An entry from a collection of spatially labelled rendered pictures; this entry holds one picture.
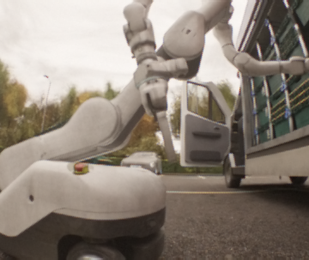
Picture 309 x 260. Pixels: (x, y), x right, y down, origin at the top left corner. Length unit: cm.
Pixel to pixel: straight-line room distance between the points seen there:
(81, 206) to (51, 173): 11
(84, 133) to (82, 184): 23
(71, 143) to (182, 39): 51
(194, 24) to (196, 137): 306
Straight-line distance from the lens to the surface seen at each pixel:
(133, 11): 60
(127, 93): 68
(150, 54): 51
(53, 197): 49
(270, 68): 99
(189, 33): 74
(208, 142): 376
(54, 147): 68
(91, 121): 63
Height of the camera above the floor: 36
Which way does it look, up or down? 11 degrees up
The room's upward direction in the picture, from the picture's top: 2 degrees clockwise
